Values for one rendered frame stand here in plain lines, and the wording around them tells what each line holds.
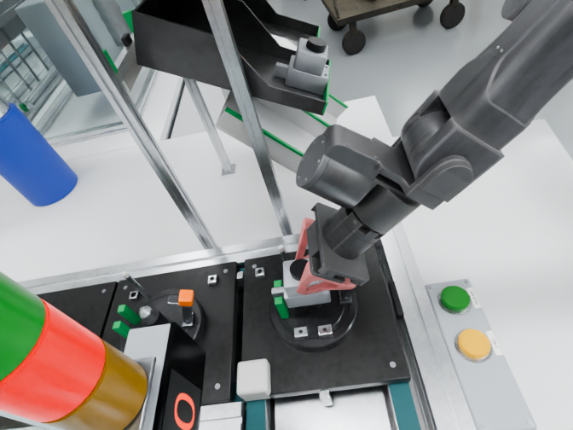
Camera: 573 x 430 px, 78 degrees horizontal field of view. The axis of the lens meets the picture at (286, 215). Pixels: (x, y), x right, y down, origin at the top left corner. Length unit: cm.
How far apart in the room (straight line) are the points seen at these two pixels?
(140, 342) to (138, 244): 67
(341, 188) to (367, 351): 29
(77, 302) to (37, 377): 59
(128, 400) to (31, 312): 9
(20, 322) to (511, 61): 34
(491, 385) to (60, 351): 50
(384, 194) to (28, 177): 106
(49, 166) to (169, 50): 77
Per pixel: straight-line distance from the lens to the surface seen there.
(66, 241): 114
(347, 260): 42
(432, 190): 34
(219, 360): 60
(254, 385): 55
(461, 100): 34
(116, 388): 26
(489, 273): 77
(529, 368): 71
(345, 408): 59
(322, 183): 34
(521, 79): 33
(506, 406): 57
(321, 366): 56
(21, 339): 20
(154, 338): 32
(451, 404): 56
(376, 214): 38
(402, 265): 64
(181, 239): 92
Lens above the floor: 150
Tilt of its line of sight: 47 degrees down
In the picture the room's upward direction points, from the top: 17 degrees counter-clockwise
